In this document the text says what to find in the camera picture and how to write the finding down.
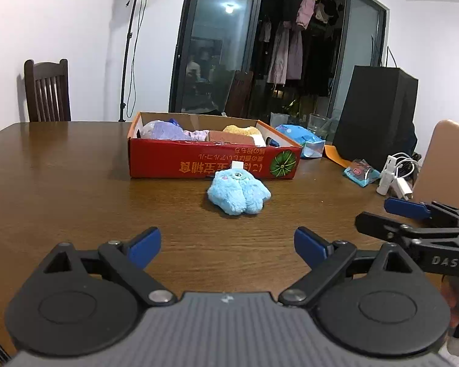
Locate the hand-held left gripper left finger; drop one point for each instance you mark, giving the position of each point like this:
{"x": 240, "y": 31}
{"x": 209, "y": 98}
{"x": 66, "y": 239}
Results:
{"x": 145, "y": 246}

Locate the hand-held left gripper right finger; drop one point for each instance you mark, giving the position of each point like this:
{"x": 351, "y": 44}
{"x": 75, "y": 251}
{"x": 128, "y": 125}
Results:
{"x": 310, "y": 245}

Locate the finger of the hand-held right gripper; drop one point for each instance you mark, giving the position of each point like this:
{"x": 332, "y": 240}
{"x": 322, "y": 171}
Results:
{"x": 382, "y": 227}
{"x": 405, "y": 207}

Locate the light blue plush toy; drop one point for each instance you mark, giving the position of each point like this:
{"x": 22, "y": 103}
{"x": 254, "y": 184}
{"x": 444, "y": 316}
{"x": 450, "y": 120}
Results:
{"x": 237, "y": 193}

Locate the red cardboard box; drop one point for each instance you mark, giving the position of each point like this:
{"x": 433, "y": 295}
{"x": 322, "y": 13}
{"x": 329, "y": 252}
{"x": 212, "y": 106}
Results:
{"x": 199, "y": 160}

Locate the pink fluffy cloth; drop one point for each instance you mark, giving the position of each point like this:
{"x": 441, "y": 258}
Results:
{"x": 199, "y": 135}

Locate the blue tissue packet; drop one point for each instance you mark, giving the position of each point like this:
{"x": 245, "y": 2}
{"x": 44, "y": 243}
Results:
{"x": 173, "y": 122}

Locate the yellow plush toy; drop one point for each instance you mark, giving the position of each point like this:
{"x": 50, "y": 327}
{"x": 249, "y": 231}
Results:
{"x": 241, "y": 130}

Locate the white charger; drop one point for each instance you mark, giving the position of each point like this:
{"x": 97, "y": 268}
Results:
{"x": 390, "y": 176}

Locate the small blue snack packet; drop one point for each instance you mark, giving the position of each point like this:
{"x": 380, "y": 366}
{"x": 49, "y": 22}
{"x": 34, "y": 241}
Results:
{"x": 361, "y": 172}

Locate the tan chair back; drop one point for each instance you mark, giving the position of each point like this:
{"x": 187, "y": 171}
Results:
{"x": 445, "y": 164}

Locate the orange flat object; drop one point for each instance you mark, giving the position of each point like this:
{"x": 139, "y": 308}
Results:
{"x": 334, "y": 155}

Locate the black speaker box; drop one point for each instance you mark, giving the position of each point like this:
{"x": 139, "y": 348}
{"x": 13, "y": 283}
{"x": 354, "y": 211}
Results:
{"x": 376, "y": 116}

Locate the light blue wipes packet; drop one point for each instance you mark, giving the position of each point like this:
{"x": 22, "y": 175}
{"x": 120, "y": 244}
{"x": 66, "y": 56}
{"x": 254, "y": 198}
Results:
{"x": 302, "y": 137}

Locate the clear plastic cup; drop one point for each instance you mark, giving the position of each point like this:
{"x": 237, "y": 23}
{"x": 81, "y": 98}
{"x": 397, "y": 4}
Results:
{"x": 318, "y": 124}

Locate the clear glass cup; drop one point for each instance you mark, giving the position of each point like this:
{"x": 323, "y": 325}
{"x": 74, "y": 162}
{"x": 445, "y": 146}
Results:
{"x": 279, "y": 119}

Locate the wooden chair by door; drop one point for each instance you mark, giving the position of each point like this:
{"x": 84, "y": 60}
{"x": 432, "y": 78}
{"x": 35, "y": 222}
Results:
{"x": 239, "y": 92}

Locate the dark wooden chair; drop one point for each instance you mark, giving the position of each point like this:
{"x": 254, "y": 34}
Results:
{"x": 48, "y": 90}

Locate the hanging clothes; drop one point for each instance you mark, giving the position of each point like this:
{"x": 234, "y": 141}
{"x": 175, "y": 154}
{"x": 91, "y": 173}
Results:
{"x": 294, "y": 34}

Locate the black light stand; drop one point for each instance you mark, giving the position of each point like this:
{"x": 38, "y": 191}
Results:
{"x": 137, "y": 38}

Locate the sliding glass door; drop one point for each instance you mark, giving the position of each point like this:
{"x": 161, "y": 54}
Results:
{"x": 210, "y": 42}

